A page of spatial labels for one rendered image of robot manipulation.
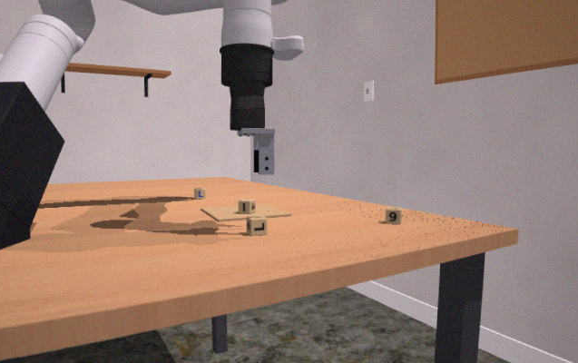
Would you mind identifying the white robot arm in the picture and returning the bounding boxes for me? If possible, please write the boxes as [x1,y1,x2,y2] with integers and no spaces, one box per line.
[0,0,288,111]

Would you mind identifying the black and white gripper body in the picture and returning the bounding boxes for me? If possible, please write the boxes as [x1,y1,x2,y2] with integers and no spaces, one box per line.
[220,8,304,131]

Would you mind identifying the tan square mat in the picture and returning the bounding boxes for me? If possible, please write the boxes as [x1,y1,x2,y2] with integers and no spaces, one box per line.
[201,204,292,221]

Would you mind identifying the beige letter block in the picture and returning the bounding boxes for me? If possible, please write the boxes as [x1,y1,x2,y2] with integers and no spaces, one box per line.
[386,207,402,224]
[194,188,206,200]
[247,215,268,236]
[239,199,256,214]

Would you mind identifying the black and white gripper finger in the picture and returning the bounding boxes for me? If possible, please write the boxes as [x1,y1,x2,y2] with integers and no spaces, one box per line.
[241,128,275,175]
[238,131,259,172]

